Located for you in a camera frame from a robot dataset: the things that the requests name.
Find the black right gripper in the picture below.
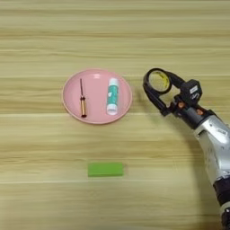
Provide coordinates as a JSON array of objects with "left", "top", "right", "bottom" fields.
[{"left": 143, "top": 71, "right": 217, "bottom": 130}]

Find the green rectangular block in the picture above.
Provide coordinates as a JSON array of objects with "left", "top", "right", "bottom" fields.
[{"left": 87, "top": 162, "right": 124, "bottom": 178}]

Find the white and teal glue stick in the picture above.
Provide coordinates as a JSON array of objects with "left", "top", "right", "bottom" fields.
[{"left": 106, "top": 77, "right": 119, "bottom": 116}]

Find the pink round plate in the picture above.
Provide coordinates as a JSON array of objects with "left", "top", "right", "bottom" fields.
[{"left": 61, "top": 68, "right": 134, "bottom": 125}]

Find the small orange-handled screwdriver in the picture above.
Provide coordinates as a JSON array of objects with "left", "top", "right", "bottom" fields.
[{"left": 78, "top": 78, "right": 88, "bottom": 119}]

